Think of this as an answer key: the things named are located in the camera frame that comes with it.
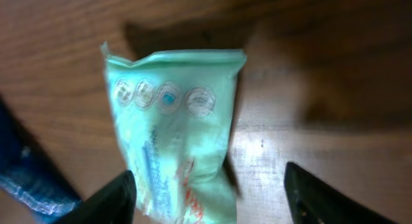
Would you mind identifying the blue snack bar wrapper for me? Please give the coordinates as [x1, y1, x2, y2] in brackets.
[1, 100, 82, 223]

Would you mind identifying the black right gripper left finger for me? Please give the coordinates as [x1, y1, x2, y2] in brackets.
[54, 170, 136, 224]

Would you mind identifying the mint green snack packet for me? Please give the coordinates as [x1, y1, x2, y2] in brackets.
[100, 44, 247, 223]

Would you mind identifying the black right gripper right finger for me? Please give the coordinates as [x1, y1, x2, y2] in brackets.
[284, 162, 392, 224]

